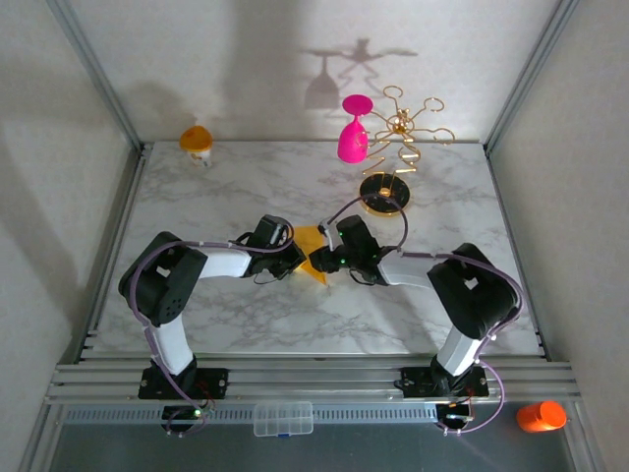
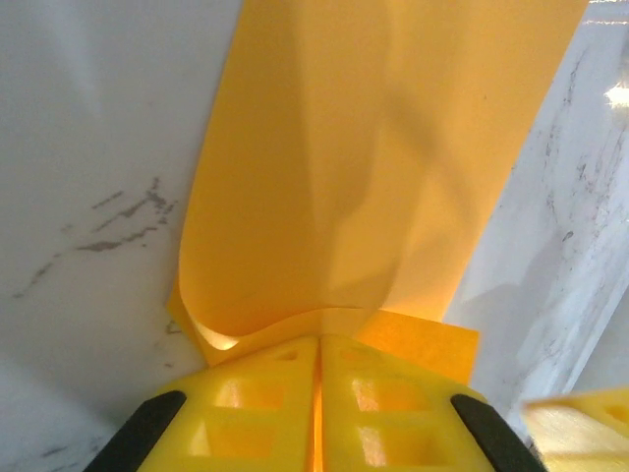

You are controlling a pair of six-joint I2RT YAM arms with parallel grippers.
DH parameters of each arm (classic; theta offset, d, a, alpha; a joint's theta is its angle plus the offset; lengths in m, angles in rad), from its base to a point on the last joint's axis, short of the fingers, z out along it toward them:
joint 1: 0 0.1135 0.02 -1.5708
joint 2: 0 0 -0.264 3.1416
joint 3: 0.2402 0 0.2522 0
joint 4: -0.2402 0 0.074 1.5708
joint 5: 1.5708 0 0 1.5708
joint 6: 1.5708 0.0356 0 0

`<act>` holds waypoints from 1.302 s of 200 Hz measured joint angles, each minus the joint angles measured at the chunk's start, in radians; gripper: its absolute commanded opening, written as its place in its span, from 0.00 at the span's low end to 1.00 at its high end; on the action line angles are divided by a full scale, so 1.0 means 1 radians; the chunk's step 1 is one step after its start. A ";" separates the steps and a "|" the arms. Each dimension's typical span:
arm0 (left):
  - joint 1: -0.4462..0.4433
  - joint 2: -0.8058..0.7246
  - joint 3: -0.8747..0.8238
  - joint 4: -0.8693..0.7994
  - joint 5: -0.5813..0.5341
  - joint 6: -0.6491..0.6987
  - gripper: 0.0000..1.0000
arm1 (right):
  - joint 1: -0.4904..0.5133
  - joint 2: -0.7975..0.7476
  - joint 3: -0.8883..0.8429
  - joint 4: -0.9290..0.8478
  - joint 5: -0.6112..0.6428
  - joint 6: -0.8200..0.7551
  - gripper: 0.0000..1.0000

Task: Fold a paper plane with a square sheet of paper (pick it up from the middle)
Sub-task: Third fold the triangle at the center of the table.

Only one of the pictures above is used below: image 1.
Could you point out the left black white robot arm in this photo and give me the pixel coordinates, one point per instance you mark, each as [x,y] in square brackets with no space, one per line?
[164,280]

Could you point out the aluminium corner post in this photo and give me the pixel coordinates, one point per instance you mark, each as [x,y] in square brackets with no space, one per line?
[93,74]
[528,74]

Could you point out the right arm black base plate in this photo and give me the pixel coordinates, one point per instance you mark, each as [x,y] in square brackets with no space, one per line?
[415,382]

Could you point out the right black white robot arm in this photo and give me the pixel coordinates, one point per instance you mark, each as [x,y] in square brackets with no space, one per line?
[472,295]

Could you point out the clear plastic organizer box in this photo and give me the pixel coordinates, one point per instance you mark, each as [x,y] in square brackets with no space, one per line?
[283,419]

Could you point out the aluminium rail beam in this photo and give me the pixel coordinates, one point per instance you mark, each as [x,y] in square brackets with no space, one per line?
[314,381]

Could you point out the orange plastic cup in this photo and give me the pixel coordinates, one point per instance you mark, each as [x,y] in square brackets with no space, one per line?
[540,417]

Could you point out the pink wine glass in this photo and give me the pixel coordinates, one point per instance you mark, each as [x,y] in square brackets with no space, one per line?
[351,145]

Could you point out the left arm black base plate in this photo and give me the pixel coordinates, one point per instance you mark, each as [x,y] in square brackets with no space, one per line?
[216,383]

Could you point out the white cup with orange lid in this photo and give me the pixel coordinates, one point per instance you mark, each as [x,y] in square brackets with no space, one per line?
[196,142]

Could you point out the aluminium side rail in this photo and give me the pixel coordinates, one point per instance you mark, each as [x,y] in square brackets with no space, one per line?
[506,206]
[115,236]

